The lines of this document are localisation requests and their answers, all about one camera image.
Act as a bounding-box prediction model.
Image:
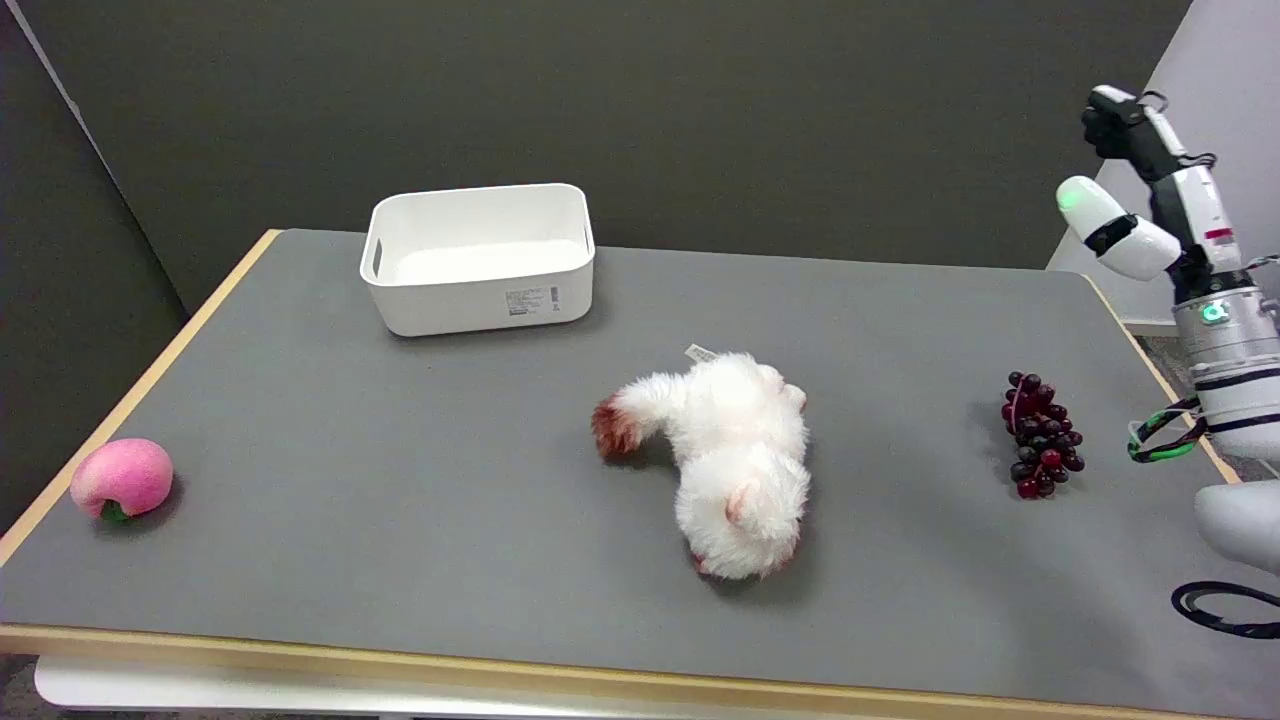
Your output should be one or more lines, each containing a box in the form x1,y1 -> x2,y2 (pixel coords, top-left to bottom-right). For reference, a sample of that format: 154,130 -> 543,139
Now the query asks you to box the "black green-banded cable loop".
1127,396 -> 1209,464

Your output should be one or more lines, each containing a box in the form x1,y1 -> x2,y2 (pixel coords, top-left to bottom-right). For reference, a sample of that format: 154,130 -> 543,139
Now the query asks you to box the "grey table mat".
0,229 -> 1280,717

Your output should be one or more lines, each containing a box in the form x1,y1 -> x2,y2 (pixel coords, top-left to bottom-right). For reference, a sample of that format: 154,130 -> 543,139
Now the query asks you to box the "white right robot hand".
1056,85 -> 1255,301

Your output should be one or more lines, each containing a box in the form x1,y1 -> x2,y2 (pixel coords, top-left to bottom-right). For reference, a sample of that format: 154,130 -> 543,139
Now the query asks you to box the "white fluffy plush toy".
590,344 -> 813,582

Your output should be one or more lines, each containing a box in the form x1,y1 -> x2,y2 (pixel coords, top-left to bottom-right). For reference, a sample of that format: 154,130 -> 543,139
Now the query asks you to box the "pink peach toy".
69,437 -> 175,523

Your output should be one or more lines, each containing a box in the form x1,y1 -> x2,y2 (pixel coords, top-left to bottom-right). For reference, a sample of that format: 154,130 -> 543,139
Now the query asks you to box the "white plastic storage bin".
359,183 -> 597,338

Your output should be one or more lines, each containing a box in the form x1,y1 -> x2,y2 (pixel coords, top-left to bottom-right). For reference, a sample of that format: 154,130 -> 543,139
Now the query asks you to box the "dark red grape bunch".
1001,371 -> 1087,500

